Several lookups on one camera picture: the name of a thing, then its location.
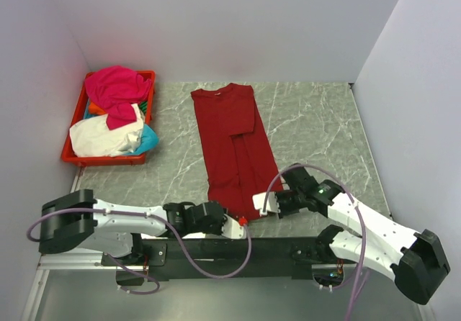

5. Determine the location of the dark red t shirt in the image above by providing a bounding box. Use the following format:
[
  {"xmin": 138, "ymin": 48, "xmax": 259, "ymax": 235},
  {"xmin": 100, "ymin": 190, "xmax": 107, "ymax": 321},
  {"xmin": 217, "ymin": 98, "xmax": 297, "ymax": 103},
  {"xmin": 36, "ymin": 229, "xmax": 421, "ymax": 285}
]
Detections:
[{"xmin": 191, "ymin": 83, "xmax": 279, "ymax": 220}]

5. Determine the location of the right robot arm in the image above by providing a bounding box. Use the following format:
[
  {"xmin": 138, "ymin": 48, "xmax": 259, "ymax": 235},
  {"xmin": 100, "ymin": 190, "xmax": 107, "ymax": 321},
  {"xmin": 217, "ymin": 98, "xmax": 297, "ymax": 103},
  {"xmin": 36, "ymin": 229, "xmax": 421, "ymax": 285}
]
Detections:
[{"xmin": 271, "ymin": 163, "xmax": 451, "ymax": 305}]

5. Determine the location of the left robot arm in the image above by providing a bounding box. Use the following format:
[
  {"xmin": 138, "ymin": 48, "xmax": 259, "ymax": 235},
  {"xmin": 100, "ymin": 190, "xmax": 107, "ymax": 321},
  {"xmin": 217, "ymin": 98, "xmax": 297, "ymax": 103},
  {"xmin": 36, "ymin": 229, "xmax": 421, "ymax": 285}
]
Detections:
[{"xmin": 39, "ymin": 189, "xmax": 229, "ymax": 265}]

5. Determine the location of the black base beam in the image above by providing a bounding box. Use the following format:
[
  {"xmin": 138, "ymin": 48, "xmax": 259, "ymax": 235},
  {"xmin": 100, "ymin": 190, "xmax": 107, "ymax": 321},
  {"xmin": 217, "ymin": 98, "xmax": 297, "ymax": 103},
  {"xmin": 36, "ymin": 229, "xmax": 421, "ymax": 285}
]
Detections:
[{"xmin": 100, "ymin": 237, "xmax": 361, "ymax": 284}]

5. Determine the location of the turquoise t shirt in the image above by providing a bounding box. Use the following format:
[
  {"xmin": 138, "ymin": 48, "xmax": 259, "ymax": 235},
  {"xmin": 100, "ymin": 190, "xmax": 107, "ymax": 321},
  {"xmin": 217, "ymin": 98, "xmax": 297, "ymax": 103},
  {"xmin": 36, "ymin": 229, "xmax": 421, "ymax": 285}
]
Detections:
[{"xmin": 125, "ymin": 124, "xmax": 159, "ymax": 156}]

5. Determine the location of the green t shirt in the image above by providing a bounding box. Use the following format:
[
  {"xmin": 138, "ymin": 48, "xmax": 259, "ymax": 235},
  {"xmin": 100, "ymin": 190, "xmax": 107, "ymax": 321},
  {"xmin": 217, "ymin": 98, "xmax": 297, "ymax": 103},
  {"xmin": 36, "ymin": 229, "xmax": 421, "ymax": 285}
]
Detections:
[{"xmin": 138, "ymin": 101, "xmax": 148, "ymax": 114}]

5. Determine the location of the white t shirt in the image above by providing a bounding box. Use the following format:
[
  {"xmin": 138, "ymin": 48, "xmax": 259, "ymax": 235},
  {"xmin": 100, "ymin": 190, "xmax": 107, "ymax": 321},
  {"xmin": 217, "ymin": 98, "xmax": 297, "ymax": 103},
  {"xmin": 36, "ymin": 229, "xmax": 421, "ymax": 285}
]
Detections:
[{"xmin": 69, "ymin": 105, "xmax": 145, "ymax": 158}]

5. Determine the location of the orange t shirt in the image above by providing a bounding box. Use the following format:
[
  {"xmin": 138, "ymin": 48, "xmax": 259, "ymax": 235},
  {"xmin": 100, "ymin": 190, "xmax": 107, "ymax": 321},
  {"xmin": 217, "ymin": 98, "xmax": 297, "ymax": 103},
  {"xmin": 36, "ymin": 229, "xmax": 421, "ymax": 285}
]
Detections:
[{"xmin": 88, "ymin": 101, "xmax": 106, "ymax": 116}]

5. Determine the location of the pink t shirt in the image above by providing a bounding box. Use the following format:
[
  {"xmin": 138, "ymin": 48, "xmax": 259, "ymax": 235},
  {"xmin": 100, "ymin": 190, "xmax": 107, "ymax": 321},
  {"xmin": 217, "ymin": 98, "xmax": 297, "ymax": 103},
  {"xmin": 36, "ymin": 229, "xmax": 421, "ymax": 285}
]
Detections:
[{"xmin": 84, "ymin": 65, "xmax": 153, "ymax": 130}]

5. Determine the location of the red plastic bin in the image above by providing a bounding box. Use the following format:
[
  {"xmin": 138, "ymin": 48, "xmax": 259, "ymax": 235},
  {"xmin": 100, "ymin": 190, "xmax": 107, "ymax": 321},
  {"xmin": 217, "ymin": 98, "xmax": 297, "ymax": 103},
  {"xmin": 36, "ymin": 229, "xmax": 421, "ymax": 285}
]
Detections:
[{"xmin": 61, "ymin": 70, "xmax": 156, "ymax": 168}]

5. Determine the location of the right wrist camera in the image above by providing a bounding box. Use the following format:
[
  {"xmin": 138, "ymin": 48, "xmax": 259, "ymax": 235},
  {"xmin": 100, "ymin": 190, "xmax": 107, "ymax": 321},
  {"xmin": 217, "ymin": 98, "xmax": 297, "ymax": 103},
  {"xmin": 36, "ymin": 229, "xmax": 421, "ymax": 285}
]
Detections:
[{"xmin": 252, "ymin": 191, "xmax": 280, "ymax": 217}]

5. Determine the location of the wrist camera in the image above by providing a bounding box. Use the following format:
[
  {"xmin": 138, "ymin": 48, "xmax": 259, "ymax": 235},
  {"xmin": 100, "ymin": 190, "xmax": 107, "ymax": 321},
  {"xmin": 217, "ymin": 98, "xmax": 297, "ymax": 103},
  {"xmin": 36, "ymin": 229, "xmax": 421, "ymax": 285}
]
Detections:
[
  {"xmin": 252, "ymin": 191, "xmax": 280, "ymax": 217},
  {"xmin": 220, "ymin": 214, "xmax": 247, "ymax": 240}
]

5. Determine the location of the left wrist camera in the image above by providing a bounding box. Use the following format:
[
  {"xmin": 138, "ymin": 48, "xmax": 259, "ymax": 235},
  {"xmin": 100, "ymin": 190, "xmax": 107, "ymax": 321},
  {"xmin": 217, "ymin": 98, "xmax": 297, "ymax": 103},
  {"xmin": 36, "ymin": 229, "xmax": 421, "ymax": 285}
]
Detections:
[{"xmin": 220, "ymin": 214, "xmax": 247, "ymax": 240}]

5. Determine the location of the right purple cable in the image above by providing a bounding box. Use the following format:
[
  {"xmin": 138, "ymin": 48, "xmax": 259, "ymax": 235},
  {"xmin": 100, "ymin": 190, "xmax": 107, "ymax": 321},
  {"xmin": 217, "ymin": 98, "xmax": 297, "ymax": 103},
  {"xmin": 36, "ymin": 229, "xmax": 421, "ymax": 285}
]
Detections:
[{"xmin": 264, "ymin": 163, "xmax": 370, "ymax": 321}]

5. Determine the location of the purple cable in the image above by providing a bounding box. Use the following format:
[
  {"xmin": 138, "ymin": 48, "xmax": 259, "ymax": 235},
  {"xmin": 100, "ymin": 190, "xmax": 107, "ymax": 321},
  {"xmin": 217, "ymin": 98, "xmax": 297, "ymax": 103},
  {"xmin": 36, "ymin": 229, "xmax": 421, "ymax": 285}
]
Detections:
[
  {"xmin": 27, "ymin": 208, "xmax": 253, "ymax": 296},
  {"xmin": 264, "ymin": 163, "xmax": 370, "ymax": 321}
]

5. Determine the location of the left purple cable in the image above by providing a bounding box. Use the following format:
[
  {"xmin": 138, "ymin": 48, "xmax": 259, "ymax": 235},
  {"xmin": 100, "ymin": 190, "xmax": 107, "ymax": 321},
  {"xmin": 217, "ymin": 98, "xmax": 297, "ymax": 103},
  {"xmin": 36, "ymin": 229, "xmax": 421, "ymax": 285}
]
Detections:
[{"xmin": 27, "ymin": 208, "xmax": 253, "ymax": 296}]

